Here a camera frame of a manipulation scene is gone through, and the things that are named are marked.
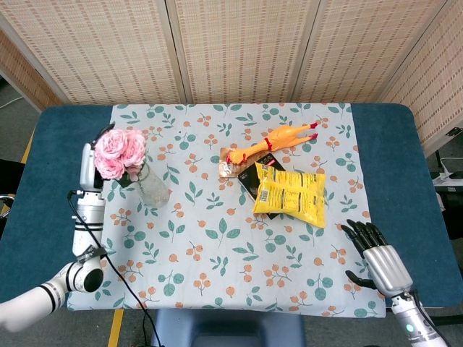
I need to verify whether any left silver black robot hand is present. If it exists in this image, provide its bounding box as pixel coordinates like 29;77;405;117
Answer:
79;122;116;193

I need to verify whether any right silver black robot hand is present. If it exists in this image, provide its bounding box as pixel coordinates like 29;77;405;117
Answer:
340;218;414;299

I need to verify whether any pink artificial flower bouquet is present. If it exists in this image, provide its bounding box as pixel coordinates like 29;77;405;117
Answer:
94;129;147;188

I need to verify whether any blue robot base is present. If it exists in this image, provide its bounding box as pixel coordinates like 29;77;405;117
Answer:
150;309;307;347

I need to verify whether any clear glass cup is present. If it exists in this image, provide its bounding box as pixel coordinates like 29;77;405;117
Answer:
135;161;171;210

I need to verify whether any blue padded table cover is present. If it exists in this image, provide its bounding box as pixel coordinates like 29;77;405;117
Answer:
0;103;463;312

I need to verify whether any white power strip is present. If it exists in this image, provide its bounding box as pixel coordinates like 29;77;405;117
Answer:
433;157;463;187

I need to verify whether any yellow snack bag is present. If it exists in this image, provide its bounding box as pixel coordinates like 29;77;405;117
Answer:
252;161;328;228

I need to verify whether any brown foil snack packet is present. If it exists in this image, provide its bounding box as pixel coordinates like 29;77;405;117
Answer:
218;147;250;179

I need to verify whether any floral patterned tablecloth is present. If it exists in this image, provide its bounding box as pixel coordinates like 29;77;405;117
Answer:
66;103;386;319

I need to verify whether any black flat box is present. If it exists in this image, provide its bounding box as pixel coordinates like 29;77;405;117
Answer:
237;152;286;220

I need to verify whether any yellow rubber chicken toy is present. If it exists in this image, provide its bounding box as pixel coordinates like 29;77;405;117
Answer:
226;122;320;167

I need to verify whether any woven bamboo folding screen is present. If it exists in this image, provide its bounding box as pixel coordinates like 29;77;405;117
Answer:
0;0;463;158

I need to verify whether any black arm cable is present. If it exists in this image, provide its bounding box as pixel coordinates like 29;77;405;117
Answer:
67;189;157;347

